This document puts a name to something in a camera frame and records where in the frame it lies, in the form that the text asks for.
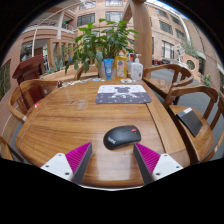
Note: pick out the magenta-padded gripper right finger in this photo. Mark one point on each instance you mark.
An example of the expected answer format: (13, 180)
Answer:
(165, 165)

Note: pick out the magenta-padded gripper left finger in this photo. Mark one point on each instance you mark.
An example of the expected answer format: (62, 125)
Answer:
(58, 165)

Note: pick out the black computer mouse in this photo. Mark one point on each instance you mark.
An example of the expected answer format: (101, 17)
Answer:
(121, 136)

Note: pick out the grey white printed mouse pad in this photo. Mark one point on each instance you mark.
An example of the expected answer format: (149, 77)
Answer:
(123, 94)

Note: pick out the black notebook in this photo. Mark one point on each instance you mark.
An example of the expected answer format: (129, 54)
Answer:
(190, 121)

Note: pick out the wooden planter with succulents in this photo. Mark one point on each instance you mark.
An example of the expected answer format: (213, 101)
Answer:
(58, 75)

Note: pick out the small white packets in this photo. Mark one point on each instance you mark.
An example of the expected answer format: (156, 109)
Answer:
(126, 81)

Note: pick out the yellow flower potted plant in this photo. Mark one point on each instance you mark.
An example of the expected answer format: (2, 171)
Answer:
(207, 80)

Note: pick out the white pump bottle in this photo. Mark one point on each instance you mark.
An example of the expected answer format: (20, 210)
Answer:
(136, 70)

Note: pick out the dark red wooden lectern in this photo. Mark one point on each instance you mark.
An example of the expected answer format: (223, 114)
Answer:
(28, 68)

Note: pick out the yellow liquid bottle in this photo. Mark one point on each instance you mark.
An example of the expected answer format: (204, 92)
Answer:
(121, 66)

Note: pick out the blue squeeze tube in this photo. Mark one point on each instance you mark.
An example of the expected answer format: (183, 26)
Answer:
(108, 68)

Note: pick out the white metal sculpture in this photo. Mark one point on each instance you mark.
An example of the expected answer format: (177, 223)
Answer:
(180, 51)

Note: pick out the green potted plant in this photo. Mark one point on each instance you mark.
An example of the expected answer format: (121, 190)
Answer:
(100, 43)

